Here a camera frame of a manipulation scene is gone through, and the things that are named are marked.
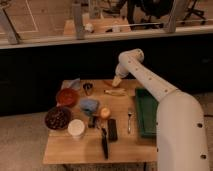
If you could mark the metal fork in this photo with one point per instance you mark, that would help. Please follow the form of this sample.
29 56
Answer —
130 112

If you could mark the black handled knife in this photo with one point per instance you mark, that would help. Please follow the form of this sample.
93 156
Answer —
104 143

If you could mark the dark bowl with beans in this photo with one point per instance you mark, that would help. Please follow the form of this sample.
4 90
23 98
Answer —
58 118

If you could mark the blue cloth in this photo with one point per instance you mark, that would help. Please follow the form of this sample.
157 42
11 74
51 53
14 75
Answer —
89 106

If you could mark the small dark can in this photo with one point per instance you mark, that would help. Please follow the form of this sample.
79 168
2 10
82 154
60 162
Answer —
92 121

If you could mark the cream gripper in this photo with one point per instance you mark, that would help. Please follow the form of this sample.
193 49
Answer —
116 81

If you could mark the white cup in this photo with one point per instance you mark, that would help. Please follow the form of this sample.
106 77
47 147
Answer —
76 128

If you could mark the small metal cup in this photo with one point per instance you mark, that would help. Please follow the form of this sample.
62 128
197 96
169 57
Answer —
88 88

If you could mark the green plastic tray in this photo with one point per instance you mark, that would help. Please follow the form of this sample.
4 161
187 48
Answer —
146 108

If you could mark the clear plastic bag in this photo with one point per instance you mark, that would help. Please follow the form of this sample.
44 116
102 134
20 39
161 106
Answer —
74 84

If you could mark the orange fruit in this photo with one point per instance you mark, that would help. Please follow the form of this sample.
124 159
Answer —
105 113

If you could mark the black rectangular block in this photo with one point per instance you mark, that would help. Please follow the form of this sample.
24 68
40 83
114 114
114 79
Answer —
112 130

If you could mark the black office chair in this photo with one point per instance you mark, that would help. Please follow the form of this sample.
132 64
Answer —
151 8

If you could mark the orange red pepper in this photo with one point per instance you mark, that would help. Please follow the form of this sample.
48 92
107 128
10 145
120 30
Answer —
108 83

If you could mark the red bowl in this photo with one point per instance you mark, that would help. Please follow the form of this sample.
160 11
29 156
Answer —
67 97

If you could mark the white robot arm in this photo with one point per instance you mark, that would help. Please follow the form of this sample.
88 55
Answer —
181 134

